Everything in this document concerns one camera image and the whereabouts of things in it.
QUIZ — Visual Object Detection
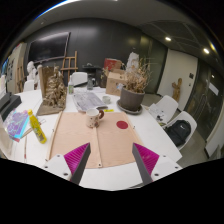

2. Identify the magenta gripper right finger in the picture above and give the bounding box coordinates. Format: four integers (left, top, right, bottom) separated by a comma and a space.
132, 143, 159, 185

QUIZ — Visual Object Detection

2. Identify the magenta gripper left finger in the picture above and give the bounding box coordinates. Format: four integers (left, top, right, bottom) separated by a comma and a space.
64, 143, 91, 185

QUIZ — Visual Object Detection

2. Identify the red round coaster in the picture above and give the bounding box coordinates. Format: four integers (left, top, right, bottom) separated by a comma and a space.
116, 121, 128, 129

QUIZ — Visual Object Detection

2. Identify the black backpack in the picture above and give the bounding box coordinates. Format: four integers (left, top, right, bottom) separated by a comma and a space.
165, 120, 191, 146

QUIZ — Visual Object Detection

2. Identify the white floral mug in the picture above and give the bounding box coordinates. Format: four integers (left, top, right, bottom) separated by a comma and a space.
86, 108, 104, 128

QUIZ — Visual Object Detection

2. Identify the yellow drink bottle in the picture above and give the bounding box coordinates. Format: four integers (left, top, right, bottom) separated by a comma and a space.
28, 109, 47, 144

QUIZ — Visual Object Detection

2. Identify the white chair near table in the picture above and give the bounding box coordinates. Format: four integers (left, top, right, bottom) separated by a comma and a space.
148, 95, 178, 124

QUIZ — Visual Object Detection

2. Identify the folded newspaper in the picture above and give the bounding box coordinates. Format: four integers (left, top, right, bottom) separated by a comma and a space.
73, 92, 107, 112

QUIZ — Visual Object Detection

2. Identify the white chair with backpack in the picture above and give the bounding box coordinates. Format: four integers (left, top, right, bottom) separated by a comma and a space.
164, 111, 197, 150

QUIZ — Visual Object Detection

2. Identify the grey pot with dried plant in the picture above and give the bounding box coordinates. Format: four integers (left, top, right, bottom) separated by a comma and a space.
120, 58, 151, 112

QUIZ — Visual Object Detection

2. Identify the colourful book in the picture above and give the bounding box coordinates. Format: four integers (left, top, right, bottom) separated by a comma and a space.
3, 110, 29, 142

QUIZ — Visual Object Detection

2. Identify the clear plastic bottle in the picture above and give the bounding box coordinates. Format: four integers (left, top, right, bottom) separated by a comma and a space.
68, 75, 74, 94

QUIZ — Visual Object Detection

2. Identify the wooden carved sculpture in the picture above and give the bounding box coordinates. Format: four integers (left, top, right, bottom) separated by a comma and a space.
37, 66, 67, 116

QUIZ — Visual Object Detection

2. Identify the wooden figure statue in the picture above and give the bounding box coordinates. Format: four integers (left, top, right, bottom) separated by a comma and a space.
172, 78, 182, 102

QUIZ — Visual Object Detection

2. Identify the glass pitcher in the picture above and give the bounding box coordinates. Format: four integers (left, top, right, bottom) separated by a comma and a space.
87, 77, 95, 90

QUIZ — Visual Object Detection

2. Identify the white chair behind table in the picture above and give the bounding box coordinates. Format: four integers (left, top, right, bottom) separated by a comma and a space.
72, 72, 87, 86

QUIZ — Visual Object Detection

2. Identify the cardboard box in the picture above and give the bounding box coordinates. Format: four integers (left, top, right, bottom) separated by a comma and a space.
106, 72, 127, 96

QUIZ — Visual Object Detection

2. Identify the black box at left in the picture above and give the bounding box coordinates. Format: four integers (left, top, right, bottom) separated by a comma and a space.
0, 92, 22, 120

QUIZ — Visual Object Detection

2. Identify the red box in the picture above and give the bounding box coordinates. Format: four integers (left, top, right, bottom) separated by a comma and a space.
104, 58, 122, 71

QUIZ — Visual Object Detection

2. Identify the wooden easel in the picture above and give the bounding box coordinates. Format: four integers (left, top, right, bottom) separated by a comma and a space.
61, 52, 78, 84

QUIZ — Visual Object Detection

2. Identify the white plaster bust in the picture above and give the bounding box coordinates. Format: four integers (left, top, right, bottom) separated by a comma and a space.
27, 61, 37, 80

